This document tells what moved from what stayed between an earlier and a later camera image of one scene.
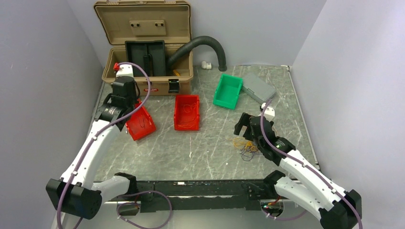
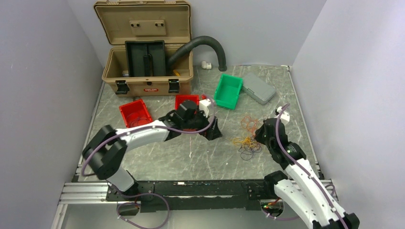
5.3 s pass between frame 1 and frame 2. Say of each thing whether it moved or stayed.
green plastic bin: stayed
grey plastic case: stayed
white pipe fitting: stayed
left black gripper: moved
